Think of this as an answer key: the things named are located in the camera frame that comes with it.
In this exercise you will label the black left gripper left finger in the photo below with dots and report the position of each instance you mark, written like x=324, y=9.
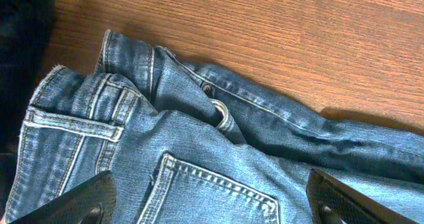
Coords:
x=93, y=202

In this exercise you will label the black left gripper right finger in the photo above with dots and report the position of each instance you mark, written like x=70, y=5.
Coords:
x=332, y=201

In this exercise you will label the blue denim jeans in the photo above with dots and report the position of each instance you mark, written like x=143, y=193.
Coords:
x=196, y=143

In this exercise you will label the black fabric bag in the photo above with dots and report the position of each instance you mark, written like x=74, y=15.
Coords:
x=26, y=27

